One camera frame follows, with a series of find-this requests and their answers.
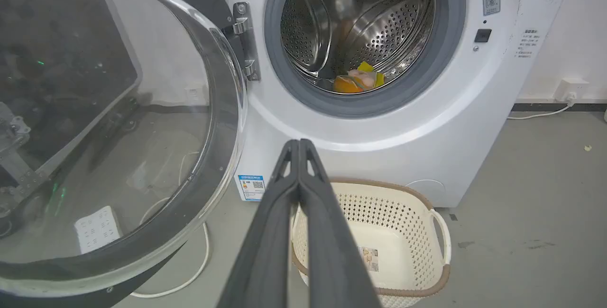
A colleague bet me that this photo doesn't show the glass washer door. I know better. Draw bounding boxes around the glass washer door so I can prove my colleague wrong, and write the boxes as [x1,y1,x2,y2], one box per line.
[0,0,248,308]

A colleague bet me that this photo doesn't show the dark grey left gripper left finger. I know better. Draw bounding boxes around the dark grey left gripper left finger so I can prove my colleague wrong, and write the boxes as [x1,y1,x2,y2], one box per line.
[217,139,301,308]

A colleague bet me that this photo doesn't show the white wall plug and cable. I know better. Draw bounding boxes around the white wall plug and cable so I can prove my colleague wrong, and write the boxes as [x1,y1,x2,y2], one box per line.
[507,93,577,120]

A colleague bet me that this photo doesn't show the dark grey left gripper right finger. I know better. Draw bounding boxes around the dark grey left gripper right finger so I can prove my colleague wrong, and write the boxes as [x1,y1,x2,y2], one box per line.
[298,138,383,308]

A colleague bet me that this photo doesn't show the white front-load washing machine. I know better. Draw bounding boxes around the white front-load washing machine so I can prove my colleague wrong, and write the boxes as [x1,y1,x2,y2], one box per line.
[207,0,578,208]

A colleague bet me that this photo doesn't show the white power strip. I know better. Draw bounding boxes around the white power strip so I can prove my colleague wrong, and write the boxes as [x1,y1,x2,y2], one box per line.
[74,206,122,254]

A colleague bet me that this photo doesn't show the metal door hinge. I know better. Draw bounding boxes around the metal door hinge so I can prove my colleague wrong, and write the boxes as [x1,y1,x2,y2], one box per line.
[225,1,261,82]

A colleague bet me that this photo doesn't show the white power strip cable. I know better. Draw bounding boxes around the white power strip cable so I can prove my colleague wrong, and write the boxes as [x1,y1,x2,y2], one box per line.
[130,151,210,299]

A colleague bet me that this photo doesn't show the cream perforated laundry basket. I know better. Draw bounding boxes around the cream perforated laundry basket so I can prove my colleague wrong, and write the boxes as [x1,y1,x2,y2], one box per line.
[290,178,451,308]

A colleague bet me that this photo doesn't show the orange yellow clothes in drum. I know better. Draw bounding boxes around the orange yellow clothes in drum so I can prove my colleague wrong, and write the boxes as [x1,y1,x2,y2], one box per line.
[333,61,385,94]

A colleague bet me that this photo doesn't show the white wall socket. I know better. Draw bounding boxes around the white wall socket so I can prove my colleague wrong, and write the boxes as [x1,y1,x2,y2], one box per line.
[561,79,590,102]

